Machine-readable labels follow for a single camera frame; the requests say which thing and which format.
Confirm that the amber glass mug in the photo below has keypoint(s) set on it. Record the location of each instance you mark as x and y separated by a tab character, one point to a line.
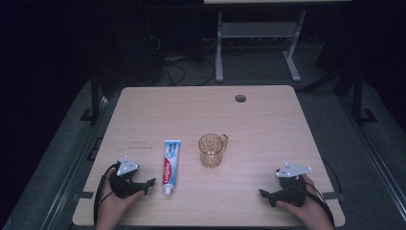
210	153

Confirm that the person's left hand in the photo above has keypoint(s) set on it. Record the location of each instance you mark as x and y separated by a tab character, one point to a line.
111	204

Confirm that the white metal stand frame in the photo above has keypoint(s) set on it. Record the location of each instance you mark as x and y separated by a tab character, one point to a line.
223	48

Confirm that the black metal stand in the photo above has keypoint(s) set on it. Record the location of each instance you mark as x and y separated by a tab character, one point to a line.
358	96
95	96

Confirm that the white and blue toothpaste tube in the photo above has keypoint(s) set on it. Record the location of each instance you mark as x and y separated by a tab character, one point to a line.
171	166

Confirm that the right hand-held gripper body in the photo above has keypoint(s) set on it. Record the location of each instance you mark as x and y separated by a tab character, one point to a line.
290	191

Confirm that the person's right hand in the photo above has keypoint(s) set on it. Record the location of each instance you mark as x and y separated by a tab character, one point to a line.
311	207

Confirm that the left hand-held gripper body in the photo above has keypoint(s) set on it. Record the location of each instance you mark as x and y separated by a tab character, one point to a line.
124	187

